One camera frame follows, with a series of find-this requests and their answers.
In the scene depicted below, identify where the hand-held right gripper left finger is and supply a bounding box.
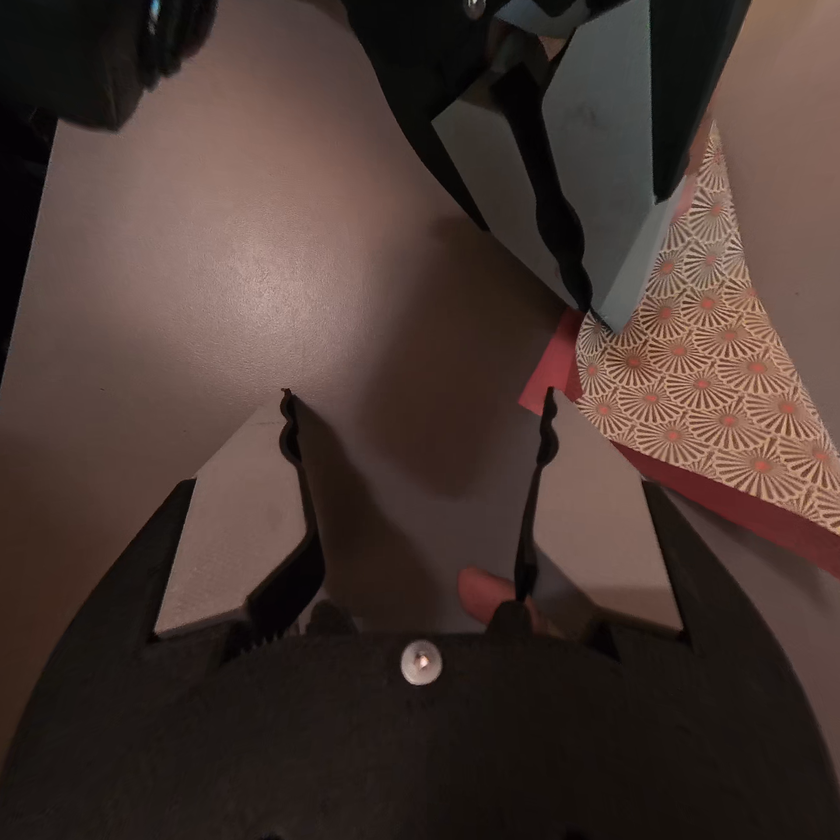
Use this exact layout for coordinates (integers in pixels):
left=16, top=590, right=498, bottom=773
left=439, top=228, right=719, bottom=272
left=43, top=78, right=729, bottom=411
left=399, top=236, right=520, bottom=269
left=153, top=387, right=328, bottom=639

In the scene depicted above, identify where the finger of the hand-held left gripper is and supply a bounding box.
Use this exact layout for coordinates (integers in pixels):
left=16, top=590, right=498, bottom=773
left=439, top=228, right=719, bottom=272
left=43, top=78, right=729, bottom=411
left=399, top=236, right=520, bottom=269
left=430, top=60, right=595, bottom=312
left=543, top=0, right=685, bottom=333

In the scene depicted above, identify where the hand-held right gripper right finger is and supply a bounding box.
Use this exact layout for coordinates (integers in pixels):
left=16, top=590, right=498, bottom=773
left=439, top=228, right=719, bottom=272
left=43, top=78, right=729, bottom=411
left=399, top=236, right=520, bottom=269
left=514, top=386, right=685, bottom=644

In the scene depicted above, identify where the patterned origami paper red back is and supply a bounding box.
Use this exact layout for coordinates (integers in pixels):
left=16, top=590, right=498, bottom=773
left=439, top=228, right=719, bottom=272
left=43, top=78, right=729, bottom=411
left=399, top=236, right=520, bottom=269
left=518, top=121, right=840, bottom=560

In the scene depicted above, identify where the person's right hand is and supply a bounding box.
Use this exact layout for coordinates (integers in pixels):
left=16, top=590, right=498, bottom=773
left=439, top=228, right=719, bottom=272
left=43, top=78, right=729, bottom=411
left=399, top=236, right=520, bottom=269
left=457, top=567, right=542, bottom=634

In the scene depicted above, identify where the black camera device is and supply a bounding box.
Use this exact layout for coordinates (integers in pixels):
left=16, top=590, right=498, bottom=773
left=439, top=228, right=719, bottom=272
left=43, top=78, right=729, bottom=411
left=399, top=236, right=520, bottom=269
left=0, top=0, right=219, bottom=130

